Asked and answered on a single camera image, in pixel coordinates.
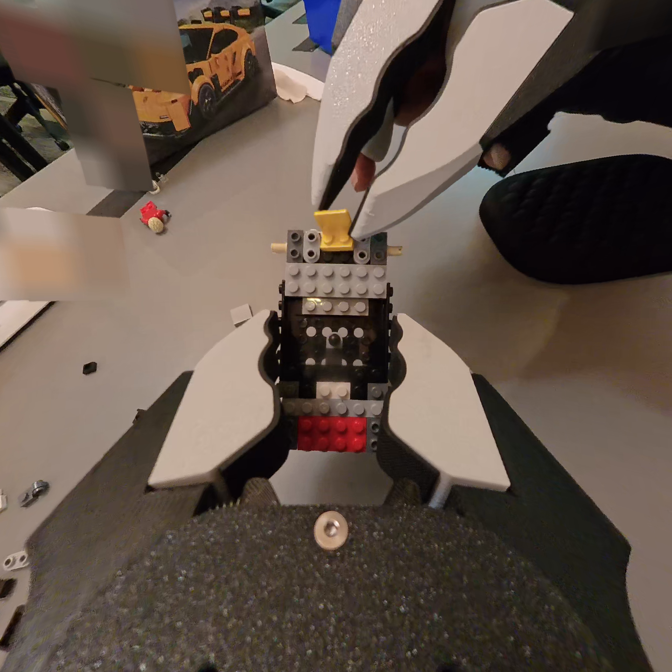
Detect black quilted pad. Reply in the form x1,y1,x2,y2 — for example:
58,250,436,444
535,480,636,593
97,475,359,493
479,154,672,286

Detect yellow hinge brick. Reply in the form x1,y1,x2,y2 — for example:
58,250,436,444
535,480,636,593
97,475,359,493
313,209,354,249

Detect toy set box yellow car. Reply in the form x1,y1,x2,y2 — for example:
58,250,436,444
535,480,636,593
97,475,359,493
134,0,279,168

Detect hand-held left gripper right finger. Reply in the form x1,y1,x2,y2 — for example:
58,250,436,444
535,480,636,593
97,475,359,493
380,313,511,507

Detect red toy part with wheel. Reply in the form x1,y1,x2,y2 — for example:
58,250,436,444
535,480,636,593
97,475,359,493
139,201,172,235

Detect grey desk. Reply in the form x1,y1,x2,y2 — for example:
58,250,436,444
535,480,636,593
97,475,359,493
0,26,672,672

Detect scattered small brick pieces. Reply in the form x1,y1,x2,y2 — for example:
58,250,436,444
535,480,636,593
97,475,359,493
0,361,99,599

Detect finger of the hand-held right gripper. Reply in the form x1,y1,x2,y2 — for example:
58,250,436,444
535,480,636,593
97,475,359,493
312,0,452,211
353,0,575,238

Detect person's right hand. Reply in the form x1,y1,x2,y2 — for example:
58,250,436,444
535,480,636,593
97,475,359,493
353,52,447,192

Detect blue storage bin stack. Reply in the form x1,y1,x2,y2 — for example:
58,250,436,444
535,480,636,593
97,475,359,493
303,0,343,55

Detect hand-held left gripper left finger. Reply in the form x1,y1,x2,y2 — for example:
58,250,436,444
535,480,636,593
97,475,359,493
148,311,284,486

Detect toy brick car chassis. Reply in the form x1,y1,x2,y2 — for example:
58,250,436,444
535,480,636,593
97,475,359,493
270,228,406,453

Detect white crumpled paper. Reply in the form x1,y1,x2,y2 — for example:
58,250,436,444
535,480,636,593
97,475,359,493
273,63,324,104

